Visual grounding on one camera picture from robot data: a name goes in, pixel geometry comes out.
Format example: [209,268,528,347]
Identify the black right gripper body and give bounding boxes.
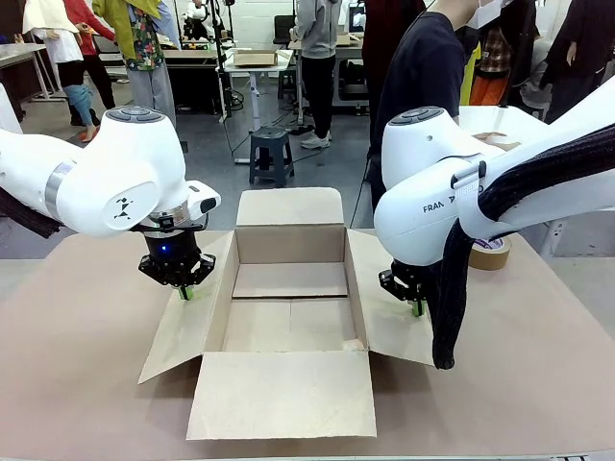
[378,261,428,304]

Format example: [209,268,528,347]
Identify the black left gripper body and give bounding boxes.
[137,225,218,290]

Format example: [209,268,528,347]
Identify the brown cardboard shipping box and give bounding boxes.
[137,186,436,441]

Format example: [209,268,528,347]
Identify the shallow cardboard box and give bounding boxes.
[233,49,279,67]

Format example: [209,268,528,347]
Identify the person's left hand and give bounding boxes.
[472,131,524,154]

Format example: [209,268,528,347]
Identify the brown packing tape roll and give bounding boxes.
[468,234,513,271]

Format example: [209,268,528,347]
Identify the grey plastic stool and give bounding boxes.
[248,126,296,188]

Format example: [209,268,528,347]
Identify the white side table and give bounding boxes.
[458,104,569,258]

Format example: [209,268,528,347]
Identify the black tripod stand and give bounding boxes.
[207,0,237,126]

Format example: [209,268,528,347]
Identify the wooden top workbench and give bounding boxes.
[162,45,225,116]

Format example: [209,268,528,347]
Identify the person in navy t-shirt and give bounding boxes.
[368,0,523,212]

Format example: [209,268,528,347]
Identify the white height adjustable desk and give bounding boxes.
[218,47,295,134]

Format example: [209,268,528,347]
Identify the mannequin with yellow skirt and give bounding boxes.
[459,40,481,107]

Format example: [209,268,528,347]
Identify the small black stool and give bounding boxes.
[277,66,300,101]

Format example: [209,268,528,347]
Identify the mannequin yellow jacket floral shirt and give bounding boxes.
[91,0,183,129]

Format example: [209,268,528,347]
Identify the black office chair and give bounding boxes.
[93,34,129,83]

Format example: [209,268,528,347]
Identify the white cylindrical air purifier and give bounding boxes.
[0,84,24,136]

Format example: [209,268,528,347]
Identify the mannequin in maroon dress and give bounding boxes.
[360,0,428,116]

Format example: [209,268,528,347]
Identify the person in red top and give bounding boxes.
[64,0,117,127]

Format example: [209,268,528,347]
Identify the mannequin plaid shirt orange trousers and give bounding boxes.
[468,0,542,108]

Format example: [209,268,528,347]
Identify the mannequin cream top blue trousers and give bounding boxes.
[21,0,103,143]

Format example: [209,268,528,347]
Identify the person in grey hoodie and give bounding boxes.
[290,0,345,150]

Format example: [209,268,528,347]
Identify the grey metal table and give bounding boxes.
[0,42,55,105]

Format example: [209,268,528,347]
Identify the computer monitor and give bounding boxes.
[348,2,369,35]

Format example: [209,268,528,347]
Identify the white face mask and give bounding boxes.
[468,0,513,29]

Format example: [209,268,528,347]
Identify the black right arm cable sleeve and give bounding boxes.
[430,122,615,371]

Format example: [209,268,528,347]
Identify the black arm cable sleeve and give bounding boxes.
[0,189,62,240]
[430,122,615,371]

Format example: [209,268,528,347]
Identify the black left arm cable sleeve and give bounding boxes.
[0,189,62,240]

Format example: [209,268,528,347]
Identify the grey frame work table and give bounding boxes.
[286,32,371,116]

